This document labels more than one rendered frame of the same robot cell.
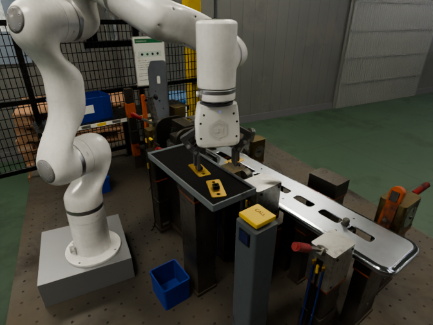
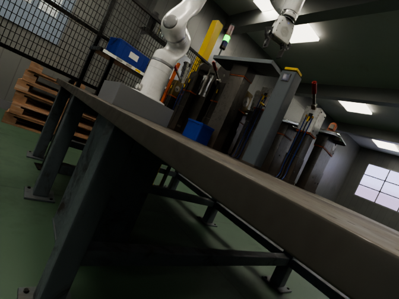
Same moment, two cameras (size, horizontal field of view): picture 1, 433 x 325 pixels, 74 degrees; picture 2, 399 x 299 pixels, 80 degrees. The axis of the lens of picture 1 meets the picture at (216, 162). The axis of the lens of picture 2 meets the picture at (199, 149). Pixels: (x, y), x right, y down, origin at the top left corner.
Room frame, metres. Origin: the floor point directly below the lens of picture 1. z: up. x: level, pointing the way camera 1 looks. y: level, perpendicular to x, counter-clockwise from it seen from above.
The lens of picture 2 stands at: (-0.46, 0.36, 0.71)
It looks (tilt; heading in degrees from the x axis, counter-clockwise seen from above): 2 degrees down; 348
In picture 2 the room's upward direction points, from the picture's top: 24 degrees clockwise
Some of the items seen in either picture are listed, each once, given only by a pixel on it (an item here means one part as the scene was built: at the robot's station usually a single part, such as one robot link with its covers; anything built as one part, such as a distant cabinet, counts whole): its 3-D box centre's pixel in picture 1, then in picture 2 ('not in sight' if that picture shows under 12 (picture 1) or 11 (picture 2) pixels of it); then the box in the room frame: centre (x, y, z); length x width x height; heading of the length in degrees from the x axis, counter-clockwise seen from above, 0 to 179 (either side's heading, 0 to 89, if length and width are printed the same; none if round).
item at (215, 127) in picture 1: (216, 120); (281, 30); (0.64, 0.00, 1.34); 0.10 x 0.07 x 0.11; 102
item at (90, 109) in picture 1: (80, 108); (127, 56); (1.62, 0.77, 1.10); 0.30 x 0.17 x 0.13; 133
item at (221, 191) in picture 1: (216, 186); not in sight; (0.64, 0.00, 1.17); 0.08 x 0.04 x 0.01; 12
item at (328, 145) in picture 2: (365, 283); (314, 163); (0.62, -0.45, 0.84); 0.12 x 0.05 x 0.29; 126
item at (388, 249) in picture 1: (238, 163); (236, 110); (1.12, -0.09, 1.00); 1.38 x 0.22 x 0.02; 36
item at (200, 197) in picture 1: (195, 170); (246, 66); (0.74, 0.06, 1.16); 0.37 x 0.14 x 0.02; 36
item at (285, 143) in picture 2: (308, 243); (278, 149); (0.79, -0.32, 0.84); 0.12 x 0.05 x 0.29; 126
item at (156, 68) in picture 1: (158, 90); (179, 74); (1.73, 0.34, 1.17); 0.12 x 0.01 x 0.34; 126
